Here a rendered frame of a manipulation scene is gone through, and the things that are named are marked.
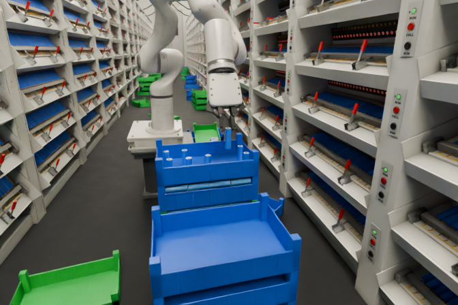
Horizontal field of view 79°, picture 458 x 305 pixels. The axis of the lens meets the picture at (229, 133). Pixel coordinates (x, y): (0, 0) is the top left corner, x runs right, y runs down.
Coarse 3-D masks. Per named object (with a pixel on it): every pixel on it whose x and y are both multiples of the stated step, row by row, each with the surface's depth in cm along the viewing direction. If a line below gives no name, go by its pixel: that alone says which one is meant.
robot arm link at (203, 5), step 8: (192, 0) 87; (200, 0) 86; (208, 0) 86; (192, 8) 88; (200, 8) 86; (208, 8) 87; (216, 8) 88; (200, 16) 89; (208, 16) 89; (216, 16) 90; (224, 16) 90; (232, 24) 92; (232, 32) 92; (240, 40) 91; (240, 48) 88; (240, 56) 89; (240, 64) 93
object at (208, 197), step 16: (256, 176) 84; (160, 192) 78; (176, 192) 80; (192, 192) 81; (208, 192) 82; (224, 192) 83; (240, 192) 85; (256, 192) 86; (160, 208) 80; (176, 208) 81
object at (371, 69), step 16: (336, 32) 123; (352, 32) 112; (368, 32) 103; (384, 32) 96; (320, 48) 111; (336, 48) 118; (352, 48) 108; (368, 48) 99; (384, 48) 91; (304, 64) 123; (320, 64) 112; (336, 64) 103; (352, 64) 88; (368, 64) 87; (384, 64) 81; (336, 80) 100; (352, 80) 90; (368, 80) 82; (384, 80) 76
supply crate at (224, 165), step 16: (160, 144) 93; (176, 144) 96; (192, 144) 97; (208, 144) 99; (224, 144) 100; (240, 144) 100; (160, 160) 76; (176, 160) 96; (192, 160) 96; (224, 160) 96; (256, 160) 83; (160, 176) 77; (176, 176) 78; (192, 176) 79; (208, 176) 81; (224, 176) 82; (240, 176) 83
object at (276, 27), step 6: (276, 12) 190; (282, 12) 182; (288, 12) 132; (264, 18) 189; (288, 18) 133; (252, 24) 189; (258, 24) 190; (276, 24) 150; (282, 24) 142; (288, 24) 135; (258, 30) 182; (264, 30) 170; (270, 30) 162; (276, 30) 153; (282, 30) 145
